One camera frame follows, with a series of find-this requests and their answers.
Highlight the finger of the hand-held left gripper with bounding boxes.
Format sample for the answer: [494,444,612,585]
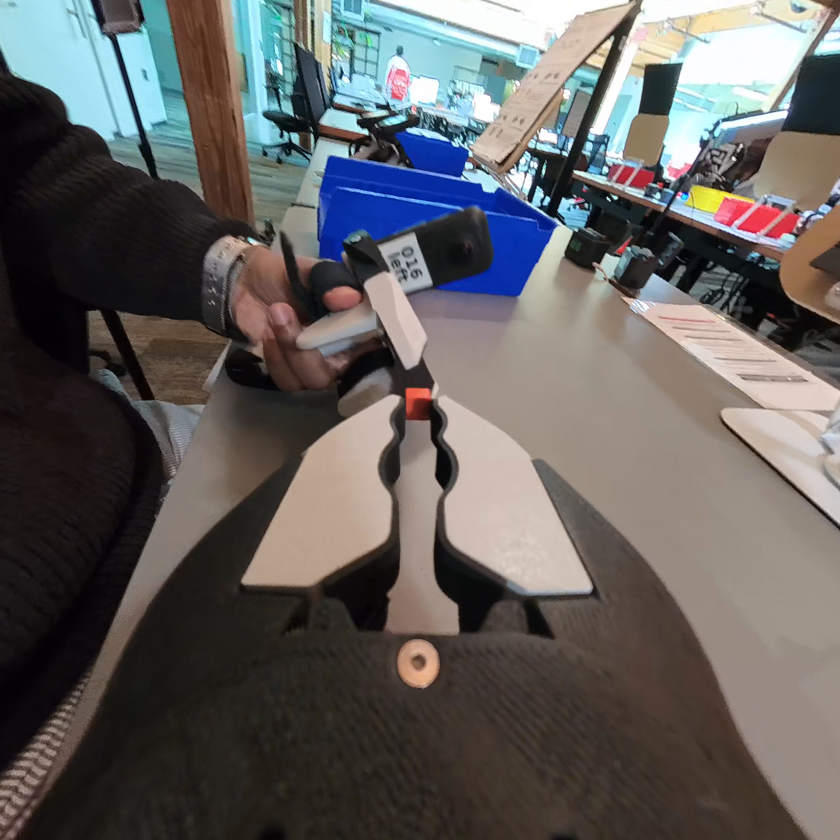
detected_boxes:
[336,364,398,419]
[295,271,435,396]

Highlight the person's left hand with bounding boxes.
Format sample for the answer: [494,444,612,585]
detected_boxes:
[231,249,383,392]

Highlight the black office chair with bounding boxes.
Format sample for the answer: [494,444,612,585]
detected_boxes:
[261,41,331,164]

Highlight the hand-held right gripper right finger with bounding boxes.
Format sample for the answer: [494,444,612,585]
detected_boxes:
[432,395,595,632]

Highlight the background workbench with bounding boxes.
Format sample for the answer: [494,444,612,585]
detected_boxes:
[571,169,791,296]

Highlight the grey woven chair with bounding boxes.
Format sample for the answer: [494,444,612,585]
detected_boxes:
[0,676,89,828]

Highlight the black display panel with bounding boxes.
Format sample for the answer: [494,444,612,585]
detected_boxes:
[91,0,160,179]

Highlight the cardboard sign board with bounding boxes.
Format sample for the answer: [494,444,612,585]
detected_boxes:
[470,2,642,173]

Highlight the white metal stand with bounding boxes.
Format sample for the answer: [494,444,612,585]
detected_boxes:
[720,394,840,527]

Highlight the black box green buttons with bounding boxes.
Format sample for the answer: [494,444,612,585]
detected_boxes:
[564,227,613,269]

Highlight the printed paper sheet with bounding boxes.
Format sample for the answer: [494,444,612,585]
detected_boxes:
[622,297,840,412]

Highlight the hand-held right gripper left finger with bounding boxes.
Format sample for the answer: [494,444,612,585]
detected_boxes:
[241,395,403,632]

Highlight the blue bin with tag label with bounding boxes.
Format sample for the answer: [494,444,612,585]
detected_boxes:
[318,155,560,298]

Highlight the plain blue storage bin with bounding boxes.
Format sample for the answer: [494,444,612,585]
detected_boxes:
[394,129,471,178]

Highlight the small yellow box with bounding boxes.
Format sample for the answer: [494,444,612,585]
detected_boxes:
[684,184,754,213]

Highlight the person's left forearm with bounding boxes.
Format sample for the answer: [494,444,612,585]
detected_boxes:
[0,72,227,329]

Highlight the black support pole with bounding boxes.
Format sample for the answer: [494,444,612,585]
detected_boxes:
[546,13,643,219]

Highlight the black grey battery pack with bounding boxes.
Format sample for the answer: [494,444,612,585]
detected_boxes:
[615,243,661,290]

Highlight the wooden support beam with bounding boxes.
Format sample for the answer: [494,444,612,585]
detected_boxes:
[165,0,256,225]

